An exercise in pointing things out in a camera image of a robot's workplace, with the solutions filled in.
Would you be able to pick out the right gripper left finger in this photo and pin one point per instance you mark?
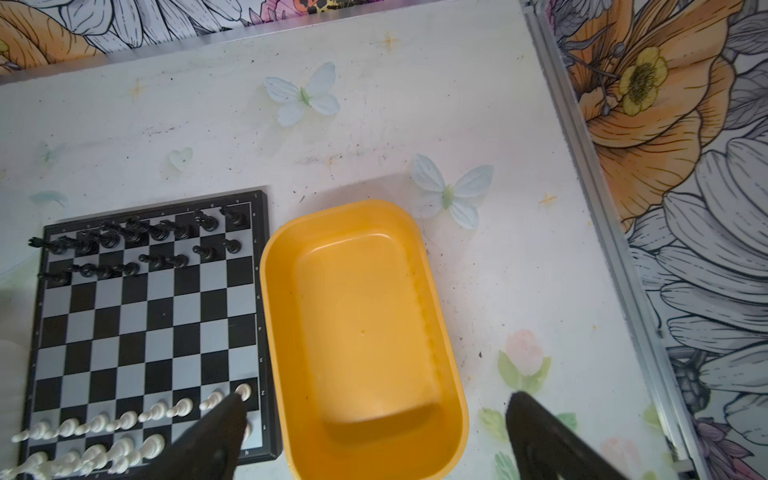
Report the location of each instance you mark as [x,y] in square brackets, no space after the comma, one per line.
[208,450]

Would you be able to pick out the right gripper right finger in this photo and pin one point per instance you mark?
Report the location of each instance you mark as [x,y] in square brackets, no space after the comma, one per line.
[545,448]

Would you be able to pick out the black white chess board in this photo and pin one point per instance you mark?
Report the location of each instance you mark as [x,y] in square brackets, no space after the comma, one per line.
[143,319]

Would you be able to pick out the yellow plastic tray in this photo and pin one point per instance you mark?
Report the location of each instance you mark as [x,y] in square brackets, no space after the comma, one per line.
[365,376]

